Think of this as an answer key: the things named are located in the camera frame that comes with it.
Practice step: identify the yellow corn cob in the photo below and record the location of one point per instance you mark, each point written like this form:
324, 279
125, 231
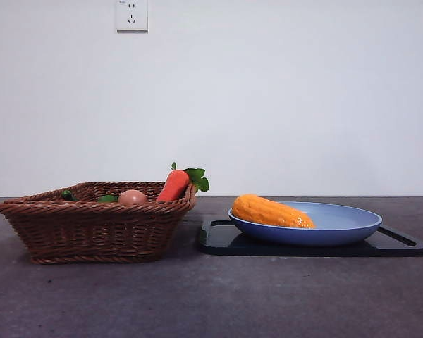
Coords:
268, 213

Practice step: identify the blue round plate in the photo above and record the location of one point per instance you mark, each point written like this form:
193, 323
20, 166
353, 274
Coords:
320, 234

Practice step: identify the brown wicker basket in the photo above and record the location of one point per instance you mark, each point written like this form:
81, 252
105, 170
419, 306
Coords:
91, 232

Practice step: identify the orange carrot with green leaves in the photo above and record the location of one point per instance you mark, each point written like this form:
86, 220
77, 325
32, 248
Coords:
174, 184

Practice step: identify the black rectangular tray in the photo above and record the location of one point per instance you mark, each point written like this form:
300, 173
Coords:
218, 248

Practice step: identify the brown egg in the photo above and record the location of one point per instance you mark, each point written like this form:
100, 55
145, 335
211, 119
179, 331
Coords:
133, 196

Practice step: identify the green chili pepper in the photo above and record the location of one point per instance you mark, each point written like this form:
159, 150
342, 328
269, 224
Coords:
70, 195

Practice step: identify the white wall socket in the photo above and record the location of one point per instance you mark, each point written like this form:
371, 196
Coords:
132, 15

